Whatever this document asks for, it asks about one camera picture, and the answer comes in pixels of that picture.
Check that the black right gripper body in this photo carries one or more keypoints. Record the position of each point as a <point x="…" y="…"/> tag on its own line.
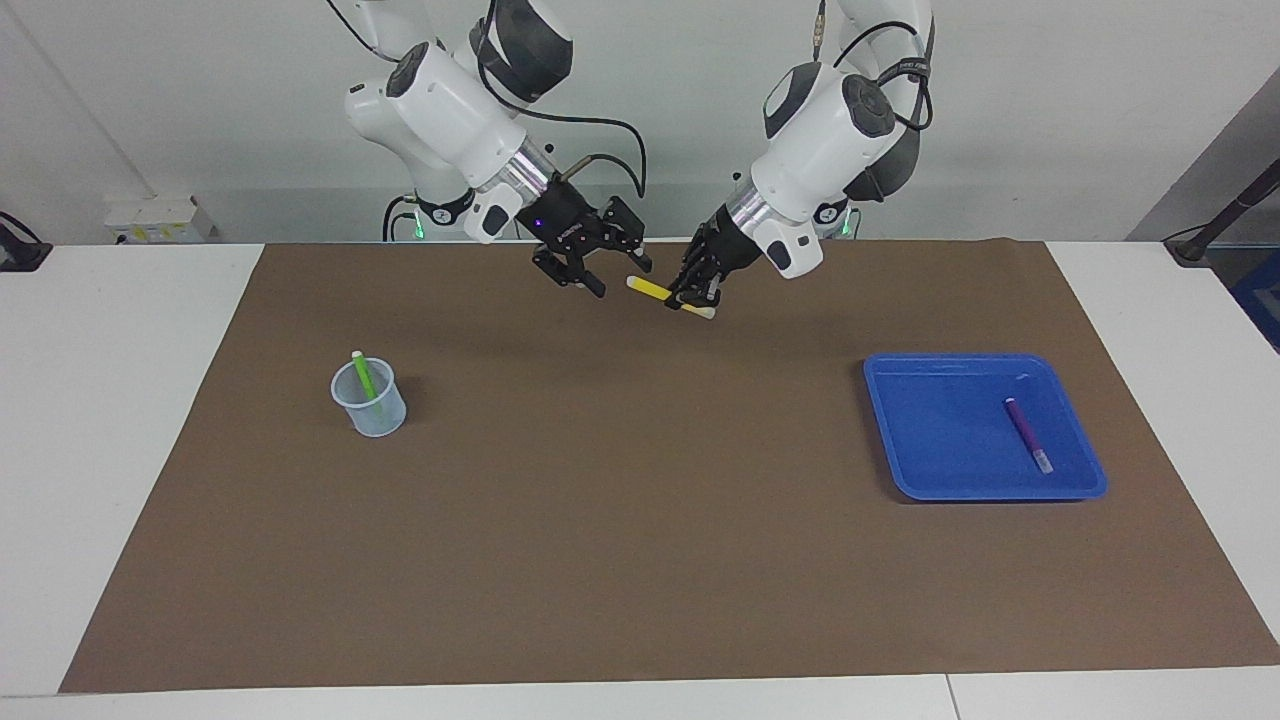
<point x="565" y="225"/>

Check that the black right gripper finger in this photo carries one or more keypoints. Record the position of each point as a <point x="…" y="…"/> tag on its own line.
<point x="628" y="235"/>
<point x="570" y="272"/>

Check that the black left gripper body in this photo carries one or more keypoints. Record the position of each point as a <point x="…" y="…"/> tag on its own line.
<point x="725" y="250"/>

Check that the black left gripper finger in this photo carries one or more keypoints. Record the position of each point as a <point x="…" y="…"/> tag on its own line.
<point x="710" y="290"/>
<point x="685" y="285"/>

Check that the yellow marker pen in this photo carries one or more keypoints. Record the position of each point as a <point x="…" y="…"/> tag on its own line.
<point x="650" y="289"/>

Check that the green marker pen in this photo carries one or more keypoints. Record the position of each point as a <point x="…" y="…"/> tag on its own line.
<point x="365" y="378"/>

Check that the purple marker pen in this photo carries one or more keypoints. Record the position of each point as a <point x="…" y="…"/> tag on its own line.
<point x="1028" y="435"/>

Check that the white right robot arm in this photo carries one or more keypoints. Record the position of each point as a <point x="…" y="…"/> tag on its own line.
<point x="450" y="110"/>

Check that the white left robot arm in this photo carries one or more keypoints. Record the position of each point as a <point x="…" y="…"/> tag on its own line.
<point x="820" y="140"/>

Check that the brown table mat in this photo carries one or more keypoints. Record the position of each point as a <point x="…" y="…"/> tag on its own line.
<point x="640" y="500"/>

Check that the translucent plastic cup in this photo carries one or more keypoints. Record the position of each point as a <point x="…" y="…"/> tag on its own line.
<point x="385" y="420"/>

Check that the blue plastic tray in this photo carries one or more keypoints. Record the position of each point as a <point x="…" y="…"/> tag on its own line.
<point x="940" y="440"/>

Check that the black stand pole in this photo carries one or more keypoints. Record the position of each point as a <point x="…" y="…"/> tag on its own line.
<point x="1215" y="225"/>

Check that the blue crate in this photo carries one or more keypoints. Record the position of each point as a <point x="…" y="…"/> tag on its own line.
<point x="1262" y="300"/>

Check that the black clamp mount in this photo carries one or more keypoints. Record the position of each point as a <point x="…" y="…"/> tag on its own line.
<point x="20" y="252"/>

